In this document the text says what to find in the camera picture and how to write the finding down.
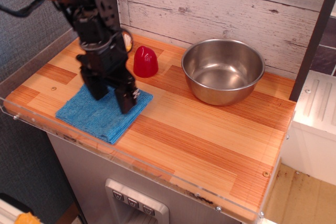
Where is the clear acrylic table guard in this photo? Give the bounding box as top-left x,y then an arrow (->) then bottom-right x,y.
6,34 -> 295,223

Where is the dark right vertical post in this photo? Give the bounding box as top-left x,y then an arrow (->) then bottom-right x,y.
289,0 -> 335,102

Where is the white toy sink unit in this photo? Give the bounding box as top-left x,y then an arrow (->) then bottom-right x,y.
280,71 -> 335,185

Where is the grey toy fridge cabinet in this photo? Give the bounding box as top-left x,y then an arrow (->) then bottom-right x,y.
48,134 -> 238,223

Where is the yellow dish brush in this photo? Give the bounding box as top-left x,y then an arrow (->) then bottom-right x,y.
123,33 -> 133,52

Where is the silver dispenser button panel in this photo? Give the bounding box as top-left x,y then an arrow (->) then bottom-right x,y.
105,178 -> 170,223

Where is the yellow object bottom left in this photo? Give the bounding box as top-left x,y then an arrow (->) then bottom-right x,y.
14,212 -> 41,224

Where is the red plastic pepper toy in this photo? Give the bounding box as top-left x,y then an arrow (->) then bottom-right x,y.
133,46 -> 159,78

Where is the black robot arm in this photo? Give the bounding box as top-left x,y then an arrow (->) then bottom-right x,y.
1,0 -> 139,114

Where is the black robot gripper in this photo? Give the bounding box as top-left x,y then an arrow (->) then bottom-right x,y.
77,34 -> 140,114

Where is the stainless steel bowl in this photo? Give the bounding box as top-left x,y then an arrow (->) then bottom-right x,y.
181,39 -> 265,106

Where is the blue towel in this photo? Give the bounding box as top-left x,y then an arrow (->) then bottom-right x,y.
56,85 -> 153,144

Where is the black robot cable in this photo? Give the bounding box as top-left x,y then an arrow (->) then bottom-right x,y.
0,0 -> 45,18

